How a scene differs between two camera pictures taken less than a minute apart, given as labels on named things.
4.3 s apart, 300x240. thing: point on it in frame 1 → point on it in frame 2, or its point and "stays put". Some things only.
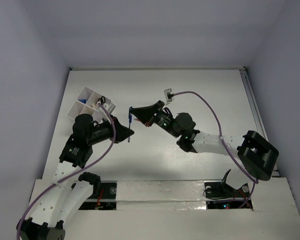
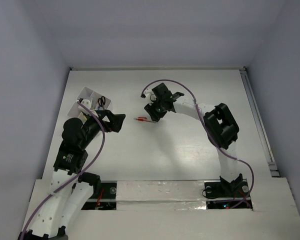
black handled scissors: [102, 100] stays put
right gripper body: [164, 122] → [158, 103]
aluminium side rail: [255, 111] stays put
